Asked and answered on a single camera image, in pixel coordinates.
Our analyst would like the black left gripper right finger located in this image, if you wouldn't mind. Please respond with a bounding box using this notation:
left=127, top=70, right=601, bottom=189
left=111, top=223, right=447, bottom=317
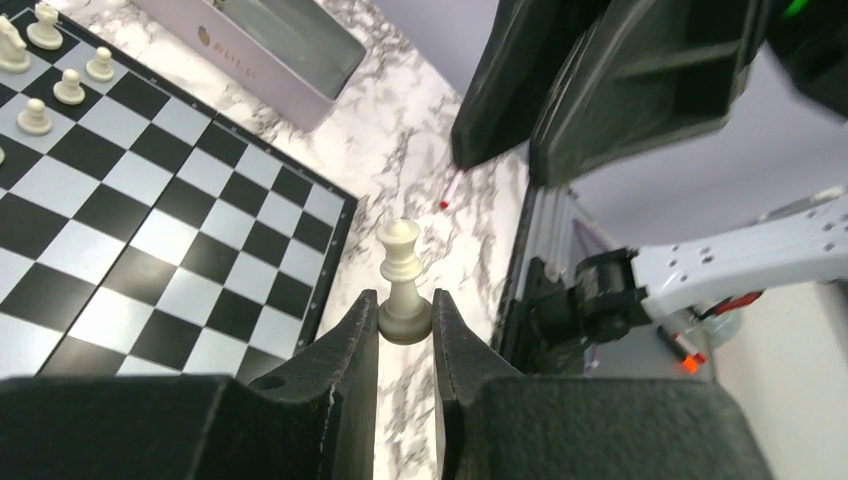
left=432, top=289, right=772, bottom=480

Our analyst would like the white pawn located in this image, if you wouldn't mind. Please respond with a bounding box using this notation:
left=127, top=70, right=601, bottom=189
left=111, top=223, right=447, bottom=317
left=16, top=98, right=52, bottom=136
left=52, top=69, right=86, bottom=106
left=85, top=47, right=114, bottom=83

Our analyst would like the pink tin tray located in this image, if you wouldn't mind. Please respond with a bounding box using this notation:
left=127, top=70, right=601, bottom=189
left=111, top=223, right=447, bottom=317
left=134, top=0, right=367, bottom=131

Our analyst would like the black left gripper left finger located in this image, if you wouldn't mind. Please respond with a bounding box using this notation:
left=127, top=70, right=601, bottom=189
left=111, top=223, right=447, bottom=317
left=1, top=290, right=379, bottom=479

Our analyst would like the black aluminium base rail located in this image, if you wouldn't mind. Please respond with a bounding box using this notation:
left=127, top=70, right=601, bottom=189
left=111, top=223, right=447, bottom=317
left=490, top=188, right=716, bottom=382

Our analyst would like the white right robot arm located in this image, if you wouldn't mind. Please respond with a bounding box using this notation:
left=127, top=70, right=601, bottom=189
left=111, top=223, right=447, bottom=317
left=451, top=1, right=847, bottom=374

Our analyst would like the white chess piece corner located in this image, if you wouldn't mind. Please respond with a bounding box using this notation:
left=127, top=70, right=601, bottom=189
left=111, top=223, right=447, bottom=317
left=26, top=1, right=64, bottom=51

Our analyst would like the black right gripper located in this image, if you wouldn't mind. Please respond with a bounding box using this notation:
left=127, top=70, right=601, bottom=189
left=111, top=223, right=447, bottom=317
left=450, top=0, right=847, bottom=187

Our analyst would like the black silver chessboard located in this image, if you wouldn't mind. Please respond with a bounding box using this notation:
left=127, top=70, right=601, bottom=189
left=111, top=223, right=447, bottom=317
left=1, top=17, right=357, bottom=382

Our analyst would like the white queen piece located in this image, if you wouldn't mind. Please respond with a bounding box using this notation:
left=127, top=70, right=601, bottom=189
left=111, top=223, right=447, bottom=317
left=377, top=218, right=432, bottom=345

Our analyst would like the red white marker pen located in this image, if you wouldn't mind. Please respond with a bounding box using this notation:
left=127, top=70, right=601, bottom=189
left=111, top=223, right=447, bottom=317
left=439, top=169, right=466, bottom=210

